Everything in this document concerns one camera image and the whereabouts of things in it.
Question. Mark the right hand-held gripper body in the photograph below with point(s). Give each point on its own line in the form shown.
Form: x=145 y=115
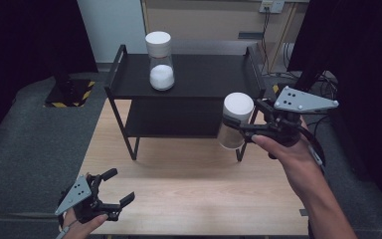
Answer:
x=291 y=114

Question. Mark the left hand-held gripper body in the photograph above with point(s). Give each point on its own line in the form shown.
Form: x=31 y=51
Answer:
x=79 y=194

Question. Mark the jar of beige powder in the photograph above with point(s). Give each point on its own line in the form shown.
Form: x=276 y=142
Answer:
x=235 y=113

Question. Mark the black two-tier shelf rack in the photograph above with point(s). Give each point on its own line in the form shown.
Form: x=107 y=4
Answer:
x=195 y=76

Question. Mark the jar of white powder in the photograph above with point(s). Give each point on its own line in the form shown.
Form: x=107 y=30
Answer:
x=160 y=66

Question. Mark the person's left hand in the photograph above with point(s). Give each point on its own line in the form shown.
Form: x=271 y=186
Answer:
x=81 y=227

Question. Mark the person's right hand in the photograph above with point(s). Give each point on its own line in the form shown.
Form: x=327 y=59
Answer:
x=286 y=159

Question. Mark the dark curtain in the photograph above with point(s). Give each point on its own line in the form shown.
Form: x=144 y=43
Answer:
x=368 y=66
x=20 y=49

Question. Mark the light wooden cabinet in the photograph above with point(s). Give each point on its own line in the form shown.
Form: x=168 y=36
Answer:
x=212 y=21

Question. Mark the grey tape piece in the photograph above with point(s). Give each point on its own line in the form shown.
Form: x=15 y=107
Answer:
x=304 y=212

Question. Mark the white wall socket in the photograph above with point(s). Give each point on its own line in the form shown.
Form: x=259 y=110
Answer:
x=272 y=6

